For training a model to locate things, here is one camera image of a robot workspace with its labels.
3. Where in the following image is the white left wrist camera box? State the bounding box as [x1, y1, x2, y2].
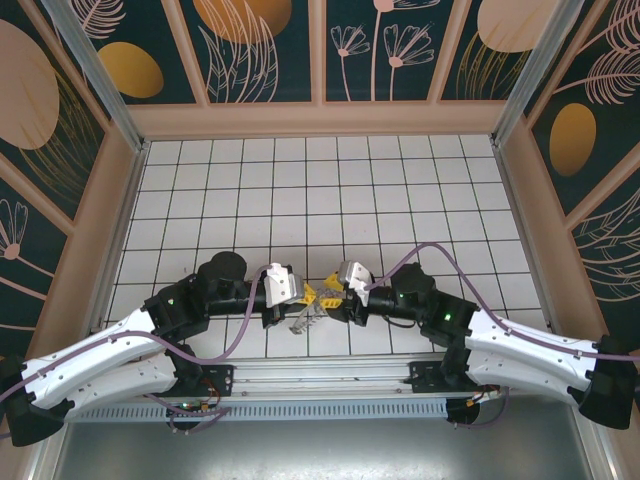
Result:
[262, 262, 306, 309]

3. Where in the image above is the long aluminium base rail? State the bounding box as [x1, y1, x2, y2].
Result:
[47, 353, 594, 401]

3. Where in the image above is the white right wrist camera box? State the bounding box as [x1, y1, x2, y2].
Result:
[337, 259, 375, 307]

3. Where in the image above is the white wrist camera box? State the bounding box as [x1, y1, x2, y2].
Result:
[262, 262, 306, 309]
[337, 259, 375, 307]

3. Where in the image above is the aluminium corner post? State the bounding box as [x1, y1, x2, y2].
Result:
[39, 0, 151, 154]
[489, 0, 589, 146]

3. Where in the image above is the slotted grey cable duct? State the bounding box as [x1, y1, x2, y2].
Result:
[74, 397, 451, 424]

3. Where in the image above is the aluminium table side rail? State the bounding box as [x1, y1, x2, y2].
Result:
[88, 141, 151, 361]
[492, 141, 559, 351]

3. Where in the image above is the small circuit board with wires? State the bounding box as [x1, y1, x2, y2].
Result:
[166, 398, 224, 419]

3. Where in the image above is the yellow connector with red wires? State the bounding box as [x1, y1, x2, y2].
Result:
[462, 389, 502, 409]

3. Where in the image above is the grey metal sheet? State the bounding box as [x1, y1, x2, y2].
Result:
[49, 394, 596, 480]

